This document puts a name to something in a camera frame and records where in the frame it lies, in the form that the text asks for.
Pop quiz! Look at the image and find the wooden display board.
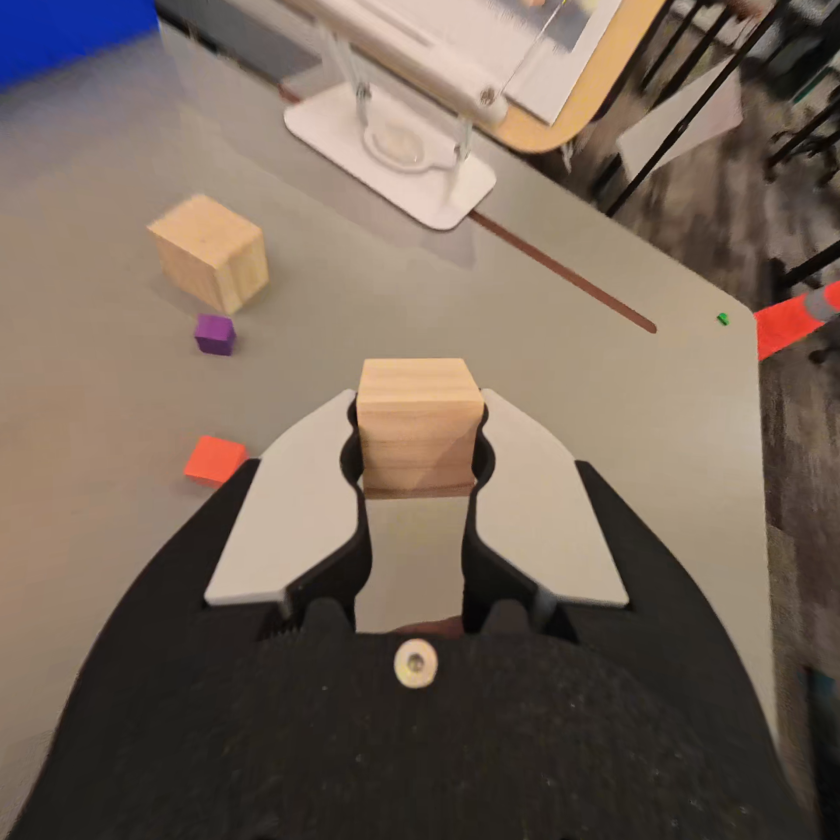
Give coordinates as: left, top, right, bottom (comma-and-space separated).
296, 0, 670, 155

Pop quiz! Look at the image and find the medium wooden cube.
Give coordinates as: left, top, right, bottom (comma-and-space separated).
359, 358, 489, 498

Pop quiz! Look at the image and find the orange striped traffic cone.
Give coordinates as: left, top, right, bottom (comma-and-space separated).
756, 280, 840, 363

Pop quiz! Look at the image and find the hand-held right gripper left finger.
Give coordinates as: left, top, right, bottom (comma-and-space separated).
205, 389, 373, 612

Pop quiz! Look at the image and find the red wooden cube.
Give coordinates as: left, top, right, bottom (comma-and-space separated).
185, 435, 250, 486

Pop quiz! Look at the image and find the blue plastic bin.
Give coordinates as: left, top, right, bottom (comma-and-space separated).
0, 0, 161, 92

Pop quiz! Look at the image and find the purple wooden cube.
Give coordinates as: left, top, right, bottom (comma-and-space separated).
195, 313, 238, 356

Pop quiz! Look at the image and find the white slanted panel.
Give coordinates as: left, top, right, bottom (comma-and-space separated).
614, 82, 745, 184

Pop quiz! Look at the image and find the white instruction sheet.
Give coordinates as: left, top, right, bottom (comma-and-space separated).
395, 0, 626, 125

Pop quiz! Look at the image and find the large wooden cube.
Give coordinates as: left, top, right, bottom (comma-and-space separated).
147, 194, 271, 315

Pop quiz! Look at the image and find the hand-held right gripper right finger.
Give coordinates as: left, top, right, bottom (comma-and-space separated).
463, 389, 629, 612

